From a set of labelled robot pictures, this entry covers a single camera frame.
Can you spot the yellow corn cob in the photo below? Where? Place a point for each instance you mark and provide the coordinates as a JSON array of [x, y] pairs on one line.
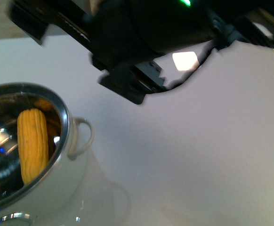
[[32, 141]]

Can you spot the white electric cooking pot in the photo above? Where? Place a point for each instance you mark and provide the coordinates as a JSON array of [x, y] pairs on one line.
[[39, 202]]

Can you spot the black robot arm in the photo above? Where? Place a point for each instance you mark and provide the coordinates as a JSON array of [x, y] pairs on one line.
[[126, 36]]

